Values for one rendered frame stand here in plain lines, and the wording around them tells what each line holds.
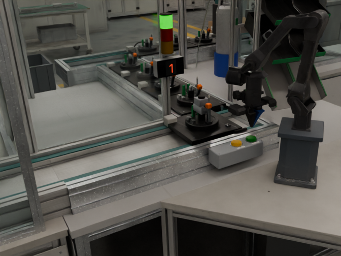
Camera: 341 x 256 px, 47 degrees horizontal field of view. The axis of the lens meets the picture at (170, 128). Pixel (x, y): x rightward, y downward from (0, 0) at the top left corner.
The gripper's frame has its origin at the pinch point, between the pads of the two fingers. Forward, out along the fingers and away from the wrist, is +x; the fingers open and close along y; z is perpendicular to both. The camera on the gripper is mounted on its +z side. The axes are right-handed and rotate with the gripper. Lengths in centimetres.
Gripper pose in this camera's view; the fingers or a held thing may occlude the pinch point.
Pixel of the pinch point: (251, 118)
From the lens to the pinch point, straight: 151.6
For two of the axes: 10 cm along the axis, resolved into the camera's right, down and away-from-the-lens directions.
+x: 0.4, 9.1, 4.2
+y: -8.8, 2.3, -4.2
